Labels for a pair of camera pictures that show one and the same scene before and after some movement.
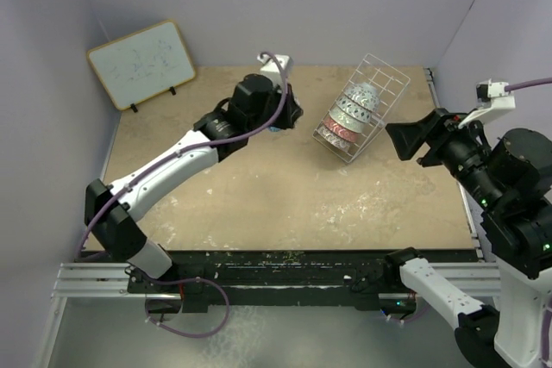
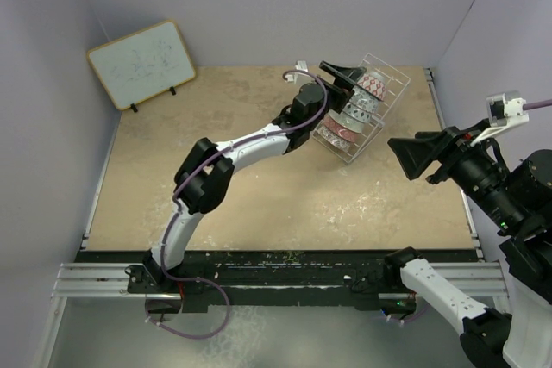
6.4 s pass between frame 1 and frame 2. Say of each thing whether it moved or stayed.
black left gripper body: moved
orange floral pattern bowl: stayed
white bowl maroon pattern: stayed
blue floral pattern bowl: stayed
